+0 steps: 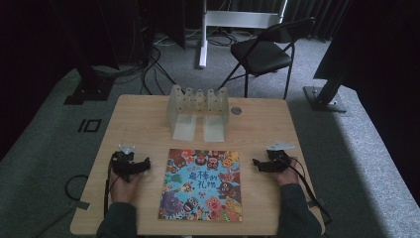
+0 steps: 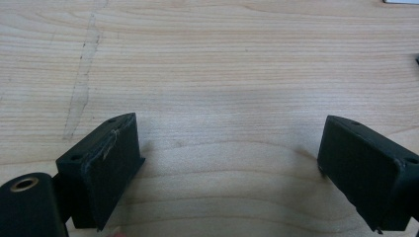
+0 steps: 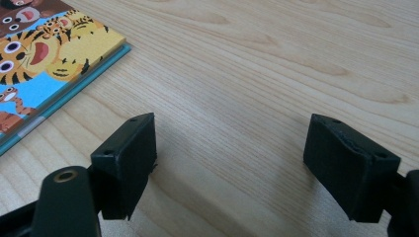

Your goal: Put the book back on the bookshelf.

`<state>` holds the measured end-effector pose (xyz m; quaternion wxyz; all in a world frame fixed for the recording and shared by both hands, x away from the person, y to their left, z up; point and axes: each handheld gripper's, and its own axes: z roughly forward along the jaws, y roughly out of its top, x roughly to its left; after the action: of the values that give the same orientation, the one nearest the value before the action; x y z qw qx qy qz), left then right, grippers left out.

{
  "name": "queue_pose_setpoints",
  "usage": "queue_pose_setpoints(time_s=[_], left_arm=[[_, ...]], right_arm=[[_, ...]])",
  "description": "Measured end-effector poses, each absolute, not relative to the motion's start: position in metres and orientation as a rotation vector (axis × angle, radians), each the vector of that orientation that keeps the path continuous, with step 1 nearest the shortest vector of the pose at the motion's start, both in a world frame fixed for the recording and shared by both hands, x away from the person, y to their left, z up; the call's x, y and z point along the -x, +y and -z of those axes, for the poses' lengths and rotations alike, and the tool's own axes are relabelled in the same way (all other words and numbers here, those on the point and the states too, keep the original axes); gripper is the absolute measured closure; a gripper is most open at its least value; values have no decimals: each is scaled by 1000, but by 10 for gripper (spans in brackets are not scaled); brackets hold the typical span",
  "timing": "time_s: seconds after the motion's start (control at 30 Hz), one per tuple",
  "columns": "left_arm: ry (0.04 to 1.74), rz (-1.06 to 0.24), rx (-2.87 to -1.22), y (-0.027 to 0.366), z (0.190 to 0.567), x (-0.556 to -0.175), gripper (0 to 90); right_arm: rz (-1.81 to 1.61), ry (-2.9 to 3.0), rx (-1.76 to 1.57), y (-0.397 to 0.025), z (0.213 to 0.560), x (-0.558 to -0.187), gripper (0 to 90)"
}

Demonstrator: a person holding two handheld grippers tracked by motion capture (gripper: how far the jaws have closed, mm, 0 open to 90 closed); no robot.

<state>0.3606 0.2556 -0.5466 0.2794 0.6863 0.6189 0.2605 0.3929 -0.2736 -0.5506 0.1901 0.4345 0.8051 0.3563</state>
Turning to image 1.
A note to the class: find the round grey table grommet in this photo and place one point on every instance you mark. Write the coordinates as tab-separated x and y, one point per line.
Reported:
236	110

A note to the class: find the person's left hand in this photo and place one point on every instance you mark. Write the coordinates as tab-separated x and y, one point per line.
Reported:
124	191

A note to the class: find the dark curtain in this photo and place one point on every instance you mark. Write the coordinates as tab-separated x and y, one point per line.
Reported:
317	16

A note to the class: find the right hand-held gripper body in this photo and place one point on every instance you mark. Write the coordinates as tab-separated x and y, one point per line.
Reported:
280	162

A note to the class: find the black stand with base plate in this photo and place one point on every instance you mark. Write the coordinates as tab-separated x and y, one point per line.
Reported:
90	87
325	97

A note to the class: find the white metal stand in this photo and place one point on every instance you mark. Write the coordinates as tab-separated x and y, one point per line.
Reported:
211	20

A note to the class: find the colourful picture book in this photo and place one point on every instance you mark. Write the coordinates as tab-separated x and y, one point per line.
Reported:
201	186

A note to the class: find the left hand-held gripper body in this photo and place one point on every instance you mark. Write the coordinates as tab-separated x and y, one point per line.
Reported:
123	163

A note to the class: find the clear acrylic book rack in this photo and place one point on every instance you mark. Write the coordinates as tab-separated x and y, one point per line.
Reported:
198	105

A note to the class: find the black folding chair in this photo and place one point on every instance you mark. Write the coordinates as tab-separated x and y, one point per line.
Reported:
264	56

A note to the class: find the grey tape piece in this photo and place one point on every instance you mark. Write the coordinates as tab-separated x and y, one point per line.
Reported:
80	205

